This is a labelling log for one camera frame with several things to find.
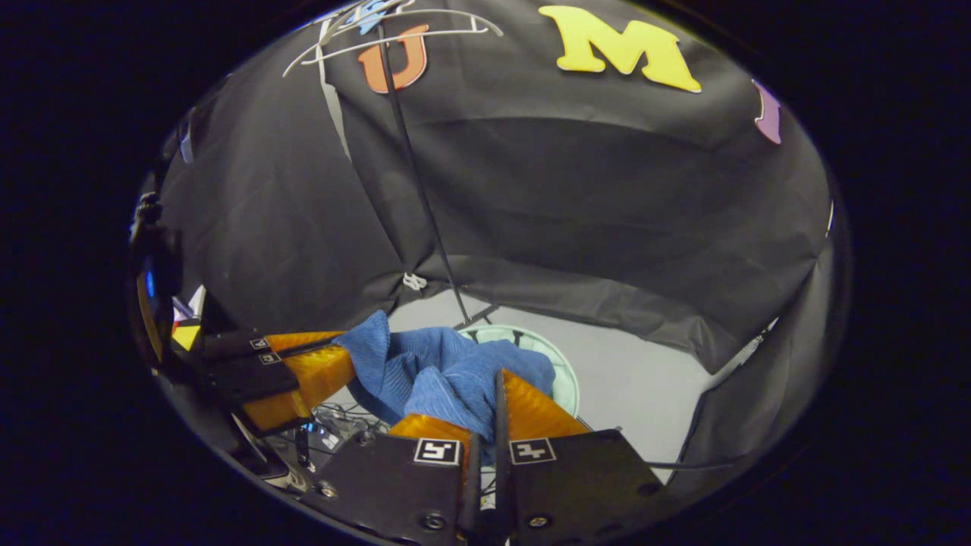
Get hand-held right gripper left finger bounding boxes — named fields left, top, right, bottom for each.
left=300, top=413, right=482, bottom=544

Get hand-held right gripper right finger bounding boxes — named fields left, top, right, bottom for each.
left=495, top=369, right=683, bottom=544

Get green laundry hamper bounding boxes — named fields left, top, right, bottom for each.
left=457, top=325, right=581, bottom=418

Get blue corduroy jacket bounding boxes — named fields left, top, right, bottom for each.
left=334, top=309, right=556, bottom=444

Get black clothes rack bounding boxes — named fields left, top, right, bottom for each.
left=377, top=23, right=501, bottom=331

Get white clothes hanger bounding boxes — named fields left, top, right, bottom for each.
left=301, top=8, right=504, bottom=65
left=282, top=0, right=414, bottom=78

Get black backdrop cloth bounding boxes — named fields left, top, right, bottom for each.
left=156, top=0, right=835, bottom=376

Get tangled black cables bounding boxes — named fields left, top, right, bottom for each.
left=313, top=402, right=391, bottom=442

